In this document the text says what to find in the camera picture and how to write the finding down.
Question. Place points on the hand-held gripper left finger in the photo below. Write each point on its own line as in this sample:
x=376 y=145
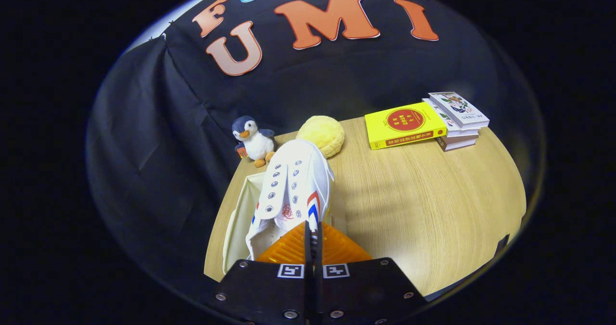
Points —
x=269 y=286

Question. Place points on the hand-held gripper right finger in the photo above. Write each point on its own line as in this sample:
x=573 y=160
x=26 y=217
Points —
x=361 y=286

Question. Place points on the cream fabric storage box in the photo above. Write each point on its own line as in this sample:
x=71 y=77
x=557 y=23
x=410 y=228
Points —
x=238 y=224

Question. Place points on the white striped canvas shoe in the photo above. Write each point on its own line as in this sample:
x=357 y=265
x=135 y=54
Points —
x=298 y=180

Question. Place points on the penguin plush toy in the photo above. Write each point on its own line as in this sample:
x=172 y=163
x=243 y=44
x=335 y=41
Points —
x=257 y=144

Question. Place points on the yellow round plush cushion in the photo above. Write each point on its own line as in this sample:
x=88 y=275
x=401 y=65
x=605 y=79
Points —
x=323 y=131

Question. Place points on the yellow book with red circle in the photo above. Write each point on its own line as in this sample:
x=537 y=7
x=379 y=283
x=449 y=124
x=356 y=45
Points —
x=402 y=125

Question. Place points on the brown book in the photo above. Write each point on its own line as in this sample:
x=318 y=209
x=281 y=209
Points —
x=457 y=143

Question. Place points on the white illustrated book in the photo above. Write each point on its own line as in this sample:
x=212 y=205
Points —
x=457 y=107

